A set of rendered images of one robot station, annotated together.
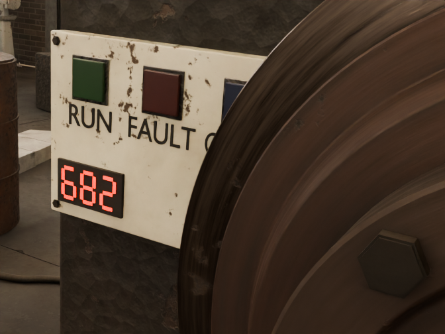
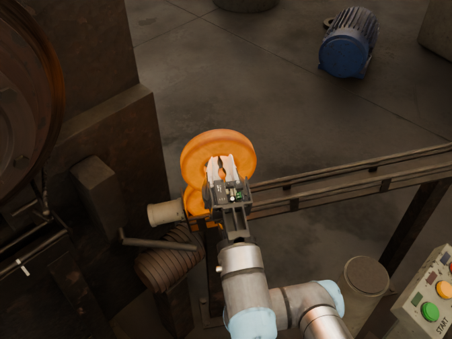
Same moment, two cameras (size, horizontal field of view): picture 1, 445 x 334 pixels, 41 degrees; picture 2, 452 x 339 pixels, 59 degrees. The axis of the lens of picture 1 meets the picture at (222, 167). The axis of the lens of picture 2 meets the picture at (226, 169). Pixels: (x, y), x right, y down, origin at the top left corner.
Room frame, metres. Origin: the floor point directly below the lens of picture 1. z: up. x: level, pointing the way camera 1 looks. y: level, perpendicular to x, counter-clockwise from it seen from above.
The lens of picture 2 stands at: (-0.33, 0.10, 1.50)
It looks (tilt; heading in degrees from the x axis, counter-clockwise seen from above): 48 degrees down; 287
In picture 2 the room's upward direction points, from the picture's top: straight up
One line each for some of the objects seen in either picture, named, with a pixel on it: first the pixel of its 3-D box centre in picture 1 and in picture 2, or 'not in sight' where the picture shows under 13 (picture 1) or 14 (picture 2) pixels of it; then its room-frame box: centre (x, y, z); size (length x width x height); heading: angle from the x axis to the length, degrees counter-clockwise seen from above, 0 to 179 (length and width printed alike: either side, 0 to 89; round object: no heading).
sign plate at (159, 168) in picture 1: (165, 146); not in sight; (0.52, 0.05, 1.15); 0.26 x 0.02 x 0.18; 63
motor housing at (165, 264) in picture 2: not in sight; (180, 286); (0.00, -0.43, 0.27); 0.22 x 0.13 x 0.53; 63
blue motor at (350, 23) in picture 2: not in sight; (350, 39); (-0.39, -2.39, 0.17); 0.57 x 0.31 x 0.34; 83
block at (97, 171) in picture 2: not in sight; (101, 200); (0.17, -0.42, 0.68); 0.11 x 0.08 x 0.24; 153
